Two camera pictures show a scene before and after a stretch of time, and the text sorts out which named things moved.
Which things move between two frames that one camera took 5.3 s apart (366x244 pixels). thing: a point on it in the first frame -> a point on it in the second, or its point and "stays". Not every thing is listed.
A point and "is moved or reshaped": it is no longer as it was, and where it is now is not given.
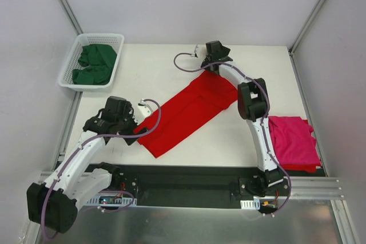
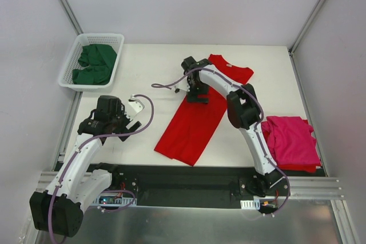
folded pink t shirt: [292, 137] stays
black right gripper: [210, 63] -> [197, 98]
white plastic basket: [114, 40] stays
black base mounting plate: [152, 186] stays
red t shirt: [210, 94] is moved or reshaped
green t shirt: [100, 58] stays
